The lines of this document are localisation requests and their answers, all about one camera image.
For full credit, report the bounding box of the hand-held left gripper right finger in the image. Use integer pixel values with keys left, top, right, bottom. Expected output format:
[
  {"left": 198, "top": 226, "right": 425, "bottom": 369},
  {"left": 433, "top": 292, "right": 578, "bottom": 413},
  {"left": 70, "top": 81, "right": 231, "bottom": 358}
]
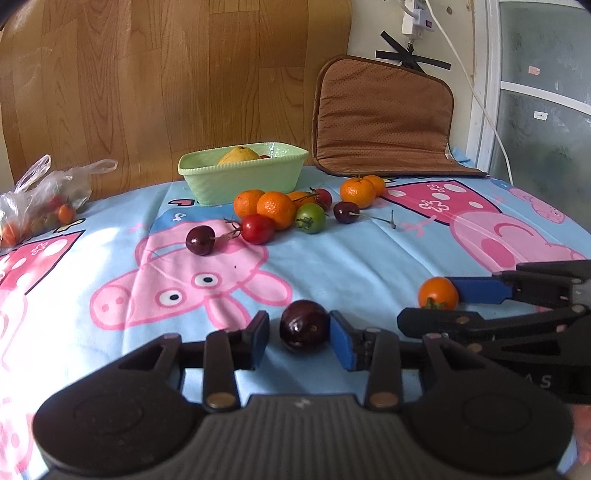
[{"left": 329, "top": 310, "right": 497, "bottom": 412}]

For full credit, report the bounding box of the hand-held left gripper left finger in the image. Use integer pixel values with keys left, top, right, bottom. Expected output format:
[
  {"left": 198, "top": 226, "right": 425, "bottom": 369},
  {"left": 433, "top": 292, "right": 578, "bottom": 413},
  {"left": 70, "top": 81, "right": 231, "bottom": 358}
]
[{"left": 117, "top": 310, "right": 271, "bottom": 413}]

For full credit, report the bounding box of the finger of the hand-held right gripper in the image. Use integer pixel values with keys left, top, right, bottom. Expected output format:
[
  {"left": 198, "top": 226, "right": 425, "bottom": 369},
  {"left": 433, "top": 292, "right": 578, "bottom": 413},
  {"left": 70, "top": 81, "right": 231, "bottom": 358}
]
[
  {"left": 397, "top": 305, "right": 591, "bottom": 344},
  {"left": 444, "top": 260, "right": 591, "bottom": 309}
]

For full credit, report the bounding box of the large dark cherry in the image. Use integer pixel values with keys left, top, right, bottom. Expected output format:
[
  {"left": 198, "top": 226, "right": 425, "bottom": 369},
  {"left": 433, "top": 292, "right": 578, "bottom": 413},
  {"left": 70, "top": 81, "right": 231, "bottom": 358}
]
[{"left": 279, "top": 300, "right": 331, "bottom": 355}]

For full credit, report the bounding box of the green plastic basket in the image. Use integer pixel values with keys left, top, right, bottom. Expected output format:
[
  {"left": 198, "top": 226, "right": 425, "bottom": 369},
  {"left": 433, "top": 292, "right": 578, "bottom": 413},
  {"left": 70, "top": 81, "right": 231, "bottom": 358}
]
[{"left": 178, "top": 141, "right": 310, "bottom": 207}]

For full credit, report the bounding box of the cartoon pig printed blanket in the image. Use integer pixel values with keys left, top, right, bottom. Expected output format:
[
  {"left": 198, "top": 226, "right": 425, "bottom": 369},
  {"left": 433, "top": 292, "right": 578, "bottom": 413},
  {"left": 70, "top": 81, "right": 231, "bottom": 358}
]
[{"left": 0, "top": 164, "right": 591, "bottom": 480}]

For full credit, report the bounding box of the dark tomato with stem left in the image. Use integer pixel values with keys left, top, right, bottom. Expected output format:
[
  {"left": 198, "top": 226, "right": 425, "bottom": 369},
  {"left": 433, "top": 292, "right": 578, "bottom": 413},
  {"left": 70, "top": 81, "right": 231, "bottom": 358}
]
[{"left": 185, "top": 225, "right": 217, "bottom": 257}]

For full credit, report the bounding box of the mandarin orange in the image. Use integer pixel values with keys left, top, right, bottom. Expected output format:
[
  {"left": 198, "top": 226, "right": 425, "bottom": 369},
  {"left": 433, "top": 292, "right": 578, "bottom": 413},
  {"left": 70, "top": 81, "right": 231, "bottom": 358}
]
[
  {"left": 362, "top": 174, "right": 387, "bottom": 197},
  {"left": 233, "top": 189, "right": 266, "bottom": 220},
  {"left": 256, "top": 191, "right": 297, "bottom": 230},
  {"left": 340, "top": 176, "right": 376, "bottom": 209}
]

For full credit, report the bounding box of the green tomato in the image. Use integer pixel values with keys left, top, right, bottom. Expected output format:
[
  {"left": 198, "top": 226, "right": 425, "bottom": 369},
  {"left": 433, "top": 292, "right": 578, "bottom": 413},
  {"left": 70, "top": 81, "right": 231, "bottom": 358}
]
[{"left": 295, "top": 203, "right": 327, "bottom": 234}]

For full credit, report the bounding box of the brown seat cushion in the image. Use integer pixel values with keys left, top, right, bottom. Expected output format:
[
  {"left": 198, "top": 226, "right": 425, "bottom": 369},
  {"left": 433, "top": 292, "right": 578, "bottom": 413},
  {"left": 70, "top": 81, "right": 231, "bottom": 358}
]
[{"left": 311, "top": 55, "right": 489, "bottom": 178}]

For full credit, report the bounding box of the black tape strip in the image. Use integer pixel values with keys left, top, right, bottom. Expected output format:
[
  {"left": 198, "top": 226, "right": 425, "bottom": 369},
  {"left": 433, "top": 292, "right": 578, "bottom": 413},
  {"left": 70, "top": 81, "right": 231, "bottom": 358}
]
[
  {"left": 375, "top": 50, "right": 451, "bottom": 71},
  {"left": 380, "top": 31, "right": 424, "bottom": 73}
]

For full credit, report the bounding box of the white framed glass door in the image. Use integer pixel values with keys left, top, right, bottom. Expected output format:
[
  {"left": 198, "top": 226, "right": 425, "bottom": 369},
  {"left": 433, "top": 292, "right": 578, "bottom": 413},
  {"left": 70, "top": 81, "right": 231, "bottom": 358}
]
[{"left": 465, "top": 0, "right": 591, "bottom": 185}]

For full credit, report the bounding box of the clear plastic bag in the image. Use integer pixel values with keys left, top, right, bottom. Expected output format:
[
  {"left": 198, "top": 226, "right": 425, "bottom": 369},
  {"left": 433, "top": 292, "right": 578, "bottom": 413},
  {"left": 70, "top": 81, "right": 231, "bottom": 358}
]
[{"left": 0, "top": 154, "right": 119, "bottom": 252}]

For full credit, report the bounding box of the wooden headboard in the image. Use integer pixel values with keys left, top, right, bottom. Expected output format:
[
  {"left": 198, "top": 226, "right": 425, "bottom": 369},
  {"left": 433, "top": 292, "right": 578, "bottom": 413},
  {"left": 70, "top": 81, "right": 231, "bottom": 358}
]
[{"left": 0, "top": 0, "right": 354, "bottom": 204}]

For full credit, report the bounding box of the white cable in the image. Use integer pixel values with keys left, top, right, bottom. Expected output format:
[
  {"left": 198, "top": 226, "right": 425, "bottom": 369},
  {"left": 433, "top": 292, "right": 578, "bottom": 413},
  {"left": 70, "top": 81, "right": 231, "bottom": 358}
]
[{"left": 424, "top": 0, "right": 514, "bottom": 186}]

